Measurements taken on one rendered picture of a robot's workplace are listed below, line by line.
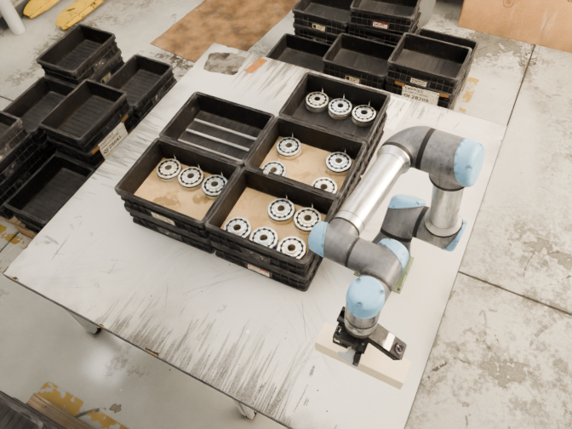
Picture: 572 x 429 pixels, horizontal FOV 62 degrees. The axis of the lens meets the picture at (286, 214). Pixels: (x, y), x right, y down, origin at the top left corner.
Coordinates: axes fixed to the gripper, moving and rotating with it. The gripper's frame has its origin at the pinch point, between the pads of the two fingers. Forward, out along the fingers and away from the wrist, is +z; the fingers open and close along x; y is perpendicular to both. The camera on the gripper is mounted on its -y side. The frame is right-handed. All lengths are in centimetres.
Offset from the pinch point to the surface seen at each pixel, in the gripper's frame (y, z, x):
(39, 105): 237, 71, -81
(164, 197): 95, 26, -33
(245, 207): 63, 26, -43
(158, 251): 90, 39, -16
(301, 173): 51, 26, -67
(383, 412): -11.0, 39.1, 1.3
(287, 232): 43, 26, -39
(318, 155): 48, 26, -79
